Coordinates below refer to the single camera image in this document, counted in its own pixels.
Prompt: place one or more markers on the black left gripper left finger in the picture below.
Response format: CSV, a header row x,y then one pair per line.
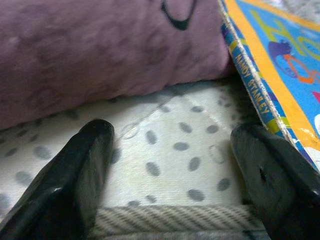
x,y
62,182

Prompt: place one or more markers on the blue yellow children's book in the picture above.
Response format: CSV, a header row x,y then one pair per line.
x,y
287,62

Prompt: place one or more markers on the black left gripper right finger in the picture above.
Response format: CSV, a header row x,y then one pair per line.
x,y
282,185

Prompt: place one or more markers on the white grey patterned mattress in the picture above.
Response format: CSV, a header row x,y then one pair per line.
x,y
175,162

